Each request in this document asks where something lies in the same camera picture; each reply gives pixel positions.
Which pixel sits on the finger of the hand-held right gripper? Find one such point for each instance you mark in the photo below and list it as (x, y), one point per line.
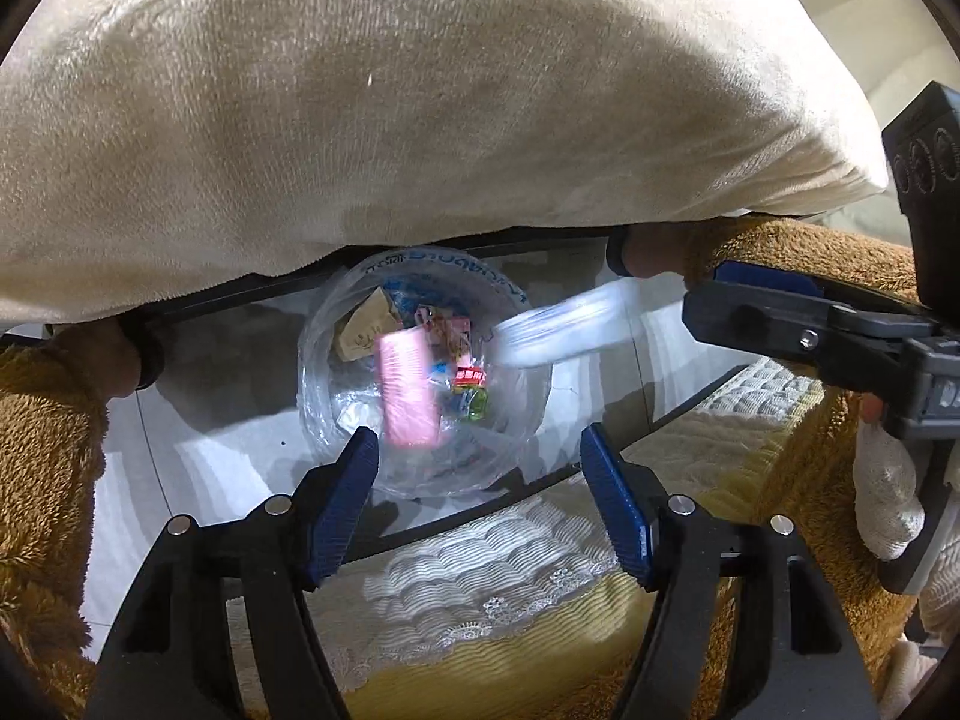
(772, 281)
(765, 322)

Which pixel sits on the beige plush bed blanket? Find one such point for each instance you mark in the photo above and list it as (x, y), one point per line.
(375, 90)

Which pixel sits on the red snack packet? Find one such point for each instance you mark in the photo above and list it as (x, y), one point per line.
(471, 379)

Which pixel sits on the beige paper bag bamboo print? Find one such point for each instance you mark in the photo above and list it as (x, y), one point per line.
(364, 326)

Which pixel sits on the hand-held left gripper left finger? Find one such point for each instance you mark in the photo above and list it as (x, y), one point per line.
(345, 510)

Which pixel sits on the person's right hand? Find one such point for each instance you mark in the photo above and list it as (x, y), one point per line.
(889, 495)

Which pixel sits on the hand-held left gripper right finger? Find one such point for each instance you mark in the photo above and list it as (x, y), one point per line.
(615, 510)

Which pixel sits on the pink paper carton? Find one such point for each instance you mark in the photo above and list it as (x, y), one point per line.
(409, 390)

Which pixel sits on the white quilted mattress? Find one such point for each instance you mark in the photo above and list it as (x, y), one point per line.
(465, 562)

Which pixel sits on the bin with clear bag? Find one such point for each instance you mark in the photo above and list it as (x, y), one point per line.
(514, 420)

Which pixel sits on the person's brown fleece pants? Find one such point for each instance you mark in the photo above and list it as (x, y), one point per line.
(45, 465)

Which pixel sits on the clear plastic cup red print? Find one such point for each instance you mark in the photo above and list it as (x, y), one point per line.
(562, 322)

